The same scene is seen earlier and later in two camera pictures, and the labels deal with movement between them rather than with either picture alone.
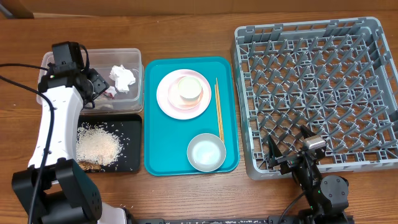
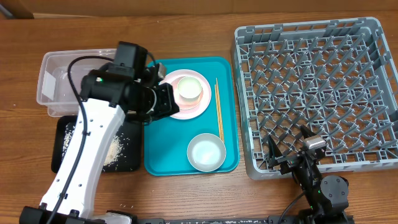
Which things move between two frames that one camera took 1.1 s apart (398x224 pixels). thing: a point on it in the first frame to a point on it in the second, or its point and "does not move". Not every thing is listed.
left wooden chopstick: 219,112 does not move
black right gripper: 292,159 does not move
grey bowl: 206,152 does not move
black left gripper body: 100,84 to 163,102
